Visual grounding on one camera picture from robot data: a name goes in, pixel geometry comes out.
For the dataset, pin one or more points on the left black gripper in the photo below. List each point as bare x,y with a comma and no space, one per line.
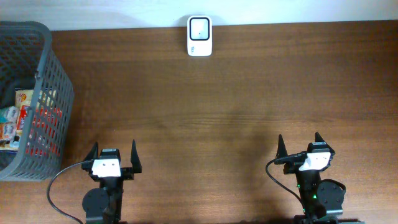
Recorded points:
127,173

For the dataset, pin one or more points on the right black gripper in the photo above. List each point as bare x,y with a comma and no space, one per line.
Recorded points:
282,152

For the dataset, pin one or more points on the large yellow snack bag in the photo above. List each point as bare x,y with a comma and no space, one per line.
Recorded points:
25,109

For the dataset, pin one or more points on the teal tissue pack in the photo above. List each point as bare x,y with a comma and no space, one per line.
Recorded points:
9,114

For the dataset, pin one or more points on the orange tissue pack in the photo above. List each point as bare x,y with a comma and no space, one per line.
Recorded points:
7,131

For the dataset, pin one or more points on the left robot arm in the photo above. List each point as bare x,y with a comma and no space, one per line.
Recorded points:
104,204

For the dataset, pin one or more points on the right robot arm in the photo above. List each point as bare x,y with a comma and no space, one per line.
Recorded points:
321,199

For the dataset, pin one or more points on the white barcode scanner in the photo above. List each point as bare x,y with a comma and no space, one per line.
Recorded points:
199,36

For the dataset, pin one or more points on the grey plastic mesh basket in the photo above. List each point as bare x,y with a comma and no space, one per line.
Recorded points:
28,62

